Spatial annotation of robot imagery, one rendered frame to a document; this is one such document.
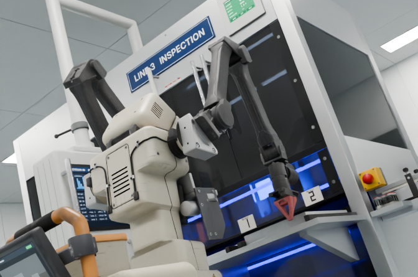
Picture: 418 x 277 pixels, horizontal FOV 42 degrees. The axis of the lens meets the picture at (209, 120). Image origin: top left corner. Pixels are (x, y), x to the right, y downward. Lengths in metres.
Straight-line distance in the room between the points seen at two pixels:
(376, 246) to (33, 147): 2.21
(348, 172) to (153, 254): 0.93
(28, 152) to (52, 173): 1.14
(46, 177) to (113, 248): 1.19
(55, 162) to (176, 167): 0.96
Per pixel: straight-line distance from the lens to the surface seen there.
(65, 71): 2.86
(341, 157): 2.22
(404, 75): 7.10
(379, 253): 2.17
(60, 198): 2.43
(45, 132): 3.49
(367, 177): 2.14
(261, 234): 1.95
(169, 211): 1.62
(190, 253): 1.56
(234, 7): 2.60
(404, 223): 2.50
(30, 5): 3.95
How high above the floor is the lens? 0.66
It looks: 20 degrees up
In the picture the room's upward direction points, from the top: 17 degrees counter-clockwise
